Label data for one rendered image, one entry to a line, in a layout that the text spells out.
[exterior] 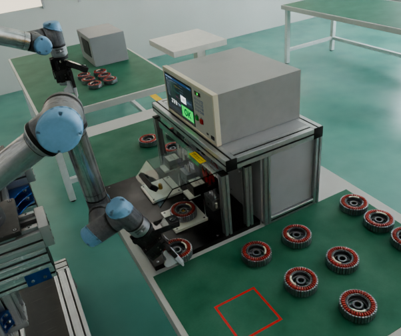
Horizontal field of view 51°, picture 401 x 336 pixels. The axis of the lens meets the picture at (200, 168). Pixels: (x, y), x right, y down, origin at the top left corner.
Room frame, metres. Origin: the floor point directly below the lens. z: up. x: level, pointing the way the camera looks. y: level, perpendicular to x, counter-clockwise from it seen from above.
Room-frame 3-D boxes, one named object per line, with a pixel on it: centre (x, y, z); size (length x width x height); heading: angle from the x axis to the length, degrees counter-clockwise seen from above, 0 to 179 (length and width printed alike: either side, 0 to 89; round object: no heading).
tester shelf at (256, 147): (1.64, -0.15, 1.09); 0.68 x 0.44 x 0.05; 25
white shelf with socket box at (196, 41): (2.58, 0.00, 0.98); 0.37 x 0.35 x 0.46; 25
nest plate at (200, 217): (1.40, 0.09, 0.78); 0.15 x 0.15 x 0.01; 25
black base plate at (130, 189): (1.52, 0.13, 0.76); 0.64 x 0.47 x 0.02; 25
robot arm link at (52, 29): (1.97, 0.60, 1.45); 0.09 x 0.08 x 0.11; 121
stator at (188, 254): (1.15, 0.12, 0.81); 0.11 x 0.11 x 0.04
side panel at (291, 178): (1.38, -0.36, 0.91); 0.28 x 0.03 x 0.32; 115
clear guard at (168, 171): (1.34, 0.06, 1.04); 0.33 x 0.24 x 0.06; 115
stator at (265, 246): (1.14, -0.17, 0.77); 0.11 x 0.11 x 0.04
